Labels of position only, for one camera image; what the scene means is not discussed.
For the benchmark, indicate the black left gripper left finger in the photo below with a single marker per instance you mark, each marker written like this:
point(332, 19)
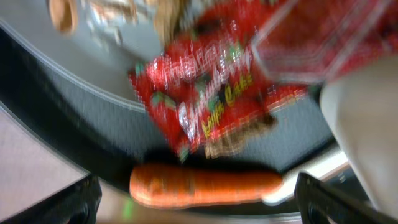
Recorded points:
point(77, 203)

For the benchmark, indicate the red snack wrapper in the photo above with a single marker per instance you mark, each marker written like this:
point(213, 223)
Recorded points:
point(216, 84)

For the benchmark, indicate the round black tray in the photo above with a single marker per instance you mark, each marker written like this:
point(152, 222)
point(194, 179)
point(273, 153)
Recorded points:
point(109, 140)

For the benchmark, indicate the white plastic cup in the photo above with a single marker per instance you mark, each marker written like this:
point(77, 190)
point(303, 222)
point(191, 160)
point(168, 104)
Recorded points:
point(361, 111)

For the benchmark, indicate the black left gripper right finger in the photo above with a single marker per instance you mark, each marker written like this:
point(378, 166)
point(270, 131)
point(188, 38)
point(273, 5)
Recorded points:
point(321, 203)

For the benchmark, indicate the grey plate with food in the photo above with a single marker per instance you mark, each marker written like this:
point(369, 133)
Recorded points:
point(92, 57)

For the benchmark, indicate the orange carrot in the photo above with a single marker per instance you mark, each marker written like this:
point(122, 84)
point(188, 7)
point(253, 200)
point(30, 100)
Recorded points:
point(166, 186)

